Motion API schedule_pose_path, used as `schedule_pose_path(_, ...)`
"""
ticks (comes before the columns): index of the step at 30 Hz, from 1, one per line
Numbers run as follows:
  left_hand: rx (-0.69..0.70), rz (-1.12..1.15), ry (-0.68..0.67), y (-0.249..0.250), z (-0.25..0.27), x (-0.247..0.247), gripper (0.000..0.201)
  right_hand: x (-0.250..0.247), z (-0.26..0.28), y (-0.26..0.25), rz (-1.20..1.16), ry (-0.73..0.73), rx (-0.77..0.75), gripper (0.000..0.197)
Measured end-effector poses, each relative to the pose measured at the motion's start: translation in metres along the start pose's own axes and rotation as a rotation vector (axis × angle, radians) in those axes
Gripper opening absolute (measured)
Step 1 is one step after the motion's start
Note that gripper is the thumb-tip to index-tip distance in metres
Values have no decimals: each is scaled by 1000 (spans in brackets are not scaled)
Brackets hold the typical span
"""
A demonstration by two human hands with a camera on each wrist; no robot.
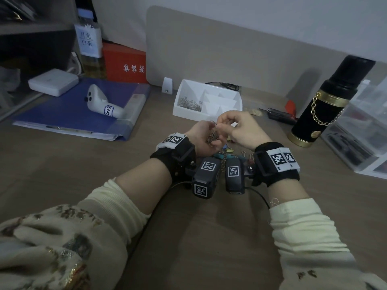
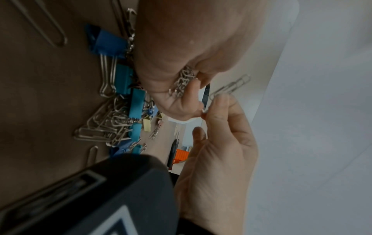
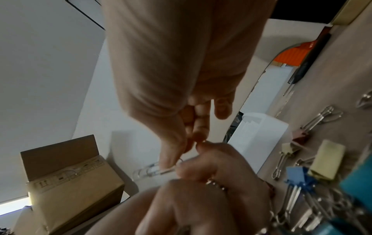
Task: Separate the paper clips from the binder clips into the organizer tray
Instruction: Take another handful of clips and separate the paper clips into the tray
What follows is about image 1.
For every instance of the person's right hand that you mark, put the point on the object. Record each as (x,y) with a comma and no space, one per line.
(248,129)

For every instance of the person's left hand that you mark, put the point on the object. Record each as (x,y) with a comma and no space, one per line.
(199,141)

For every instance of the group of coloured binder clips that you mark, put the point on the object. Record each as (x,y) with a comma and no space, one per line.
(222,154)

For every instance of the pile of silver paper clips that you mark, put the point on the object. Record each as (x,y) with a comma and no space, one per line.
(222,163)

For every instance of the white compartment organizer tray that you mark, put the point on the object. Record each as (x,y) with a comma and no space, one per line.
(187,113)

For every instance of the small heap of paper clips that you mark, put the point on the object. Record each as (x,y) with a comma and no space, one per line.
(190,104)

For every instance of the person's right forearm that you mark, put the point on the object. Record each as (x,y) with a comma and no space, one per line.
(311,238)

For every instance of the person's left forearm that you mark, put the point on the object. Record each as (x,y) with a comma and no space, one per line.
(90,232)

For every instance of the flat gold strip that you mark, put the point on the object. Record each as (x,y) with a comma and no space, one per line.
(252,112)

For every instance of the black screwdriver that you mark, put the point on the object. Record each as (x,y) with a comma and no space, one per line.
(279,116)

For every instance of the small red object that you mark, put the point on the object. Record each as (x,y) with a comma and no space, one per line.
(291,107)

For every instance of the small white stand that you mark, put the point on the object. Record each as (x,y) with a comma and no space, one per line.
(167,86)

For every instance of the beige desk divider panel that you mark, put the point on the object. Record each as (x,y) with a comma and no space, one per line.
(257,48)

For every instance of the white handheld controller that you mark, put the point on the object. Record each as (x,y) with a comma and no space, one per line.
(98,99)

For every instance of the clear plastic case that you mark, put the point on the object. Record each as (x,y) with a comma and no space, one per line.
(359,132)

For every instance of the orange ribbed box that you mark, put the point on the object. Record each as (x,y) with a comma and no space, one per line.
(121,61)

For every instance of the blue document folder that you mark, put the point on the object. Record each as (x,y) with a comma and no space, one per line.
(60,114)

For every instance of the tea bottle with blue cap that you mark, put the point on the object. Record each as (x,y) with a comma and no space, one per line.
(90,42)

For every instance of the white flat adapter box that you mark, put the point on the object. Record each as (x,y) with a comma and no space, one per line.
(53,82)

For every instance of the grey shelf unit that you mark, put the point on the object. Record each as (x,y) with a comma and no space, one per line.
(36,36)

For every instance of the clear plastic bag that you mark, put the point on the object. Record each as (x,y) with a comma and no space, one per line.
(9,78)

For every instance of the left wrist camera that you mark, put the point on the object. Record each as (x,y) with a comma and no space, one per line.
(205,178)

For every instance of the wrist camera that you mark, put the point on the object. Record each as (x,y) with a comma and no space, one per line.
(235,178)
(205,178)

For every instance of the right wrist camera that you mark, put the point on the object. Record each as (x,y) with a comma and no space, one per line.
(235,178)

